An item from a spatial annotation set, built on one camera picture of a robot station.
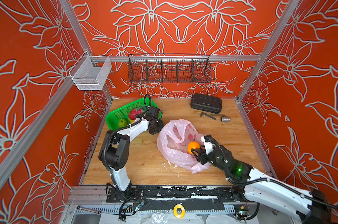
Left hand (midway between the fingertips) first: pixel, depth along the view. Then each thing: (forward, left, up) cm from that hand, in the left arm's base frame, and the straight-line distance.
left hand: (163, 127), depth 93 cm
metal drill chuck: (+12, -45, -3) cm, 47 cm away
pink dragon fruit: (+12, +23, 0) cm, 26 cm away
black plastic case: (+25, -33, -1) cm, 42 cm away
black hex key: (+20, -30, -7) cm, 37 cm away
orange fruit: (-16, -18, +9) cm, 26 cm away
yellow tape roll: (-47, -12, -6) cm, 49 cm away
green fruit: (+3, +29, -1) cm, 30 cm away
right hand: (-17, -18, +7) cm, 26 cm away
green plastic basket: (+7, +38, -2) cm, 39 cm away
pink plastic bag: (-13, -7, +6) cm, 16 cm away
